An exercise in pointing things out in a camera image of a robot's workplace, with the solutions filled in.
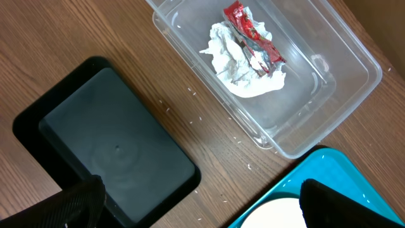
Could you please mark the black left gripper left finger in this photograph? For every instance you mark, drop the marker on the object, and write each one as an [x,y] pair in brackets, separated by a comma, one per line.
[79,206]

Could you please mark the large white plate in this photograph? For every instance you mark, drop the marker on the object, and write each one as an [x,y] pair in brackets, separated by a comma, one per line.
[277,213]

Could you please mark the clear plastic bin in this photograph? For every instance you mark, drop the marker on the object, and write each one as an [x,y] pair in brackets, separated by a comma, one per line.
[328,70]

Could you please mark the teal plastic tray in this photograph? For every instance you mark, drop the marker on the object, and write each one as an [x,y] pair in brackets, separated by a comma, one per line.
[333,169]

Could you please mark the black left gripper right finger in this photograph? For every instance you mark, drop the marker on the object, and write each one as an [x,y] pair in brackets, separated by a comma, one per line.
[323,207]

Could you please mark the red snack wrapper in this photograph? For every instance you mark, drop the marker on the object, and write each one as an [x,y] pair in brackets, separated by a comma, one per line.
[258,49]

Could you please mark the black tray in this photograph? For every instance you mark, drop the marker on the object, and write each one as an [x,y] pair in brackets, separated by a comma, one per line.
[92,123]

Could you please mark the white napkin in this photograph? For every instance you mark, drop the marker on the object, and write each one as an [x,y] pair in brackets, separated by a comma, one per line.
[232,67]

